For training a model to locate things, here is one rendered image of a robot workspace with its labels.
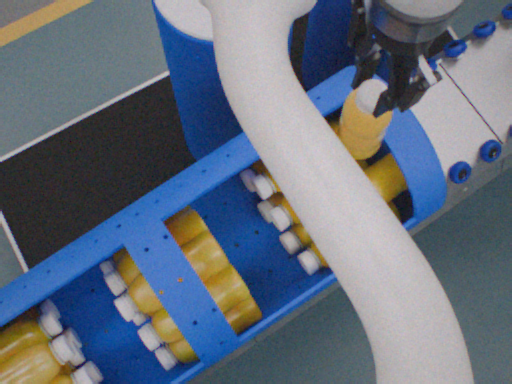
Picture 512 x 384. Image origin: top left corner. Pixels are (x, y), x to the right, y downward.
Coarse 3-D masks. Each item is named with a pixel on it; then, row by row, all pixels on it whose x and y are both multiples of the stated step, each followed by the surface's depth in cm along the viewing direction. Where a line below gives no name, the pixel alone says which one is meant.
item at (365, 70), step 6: (378, 54) 91; (366, 60) 91; (372, 60) 91; (378, 60) 92; (360, 66) 90; (366, 66) 91; (372, 66) 92; (360, 72) 92; (366, 72) 93; (372, 72) 95; (354, 78) 94; (360, 78) 94; (366, 78) 96; (372, 78) 97; (354, 84) 96; (360, 84) 96
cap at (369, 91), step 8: (368, 80) 96; (376, 80) 96; (360, 88) 96; (368, 88) 96; (376, 88) 96; (384, 88) 96; (360, 96) 96; (368, 96) 96; (376, 96) 96; (360, 104) 97; (368, 104) 95
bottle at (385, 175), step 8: (384, 160) 126; (392, 160) 125; (368, 168) 126; (376, 168) 125; (384, 168) 124; (392, 168) 124; (368, 176) 124; (376, 176) 124; (384, 176) 124; (392, 176) 124; (400, 176) 124; (376, 184) 123; (384, 184) 123; (392, 184) 124; (400, 184) 124; (384, 192) 124; (392, 192) 124; (400, 192) 126
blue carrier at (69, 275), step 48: (336, 96) 119; (240, 144) 119; (384, 144) 132; (432, 144) 116; (192, 192) 115; (240, 192) 138; (432, 192) 119; (96, 240) 115; (144, 240) 111; (240, 240) 138; (0, 288) 118; (48, 288) 111; (96, 288) 133; (192, 288) 109; (288, 288) 132; (96, 336) 134; (192, 336) 111; (240, 336) 118
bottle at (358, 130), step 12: (348, 96) 100; (348, 108) 100; (360, 108) 97; (348, 120) 101; (360, 120) 99; (372, 120) 98; (384, 120) 99; (348, 132) 104; (360, 132) 101; (372, 132) 100; (384, 132) 104; (348, 144) 107; (360, 144) 105; (372, 144) 106; (360, 156) 110
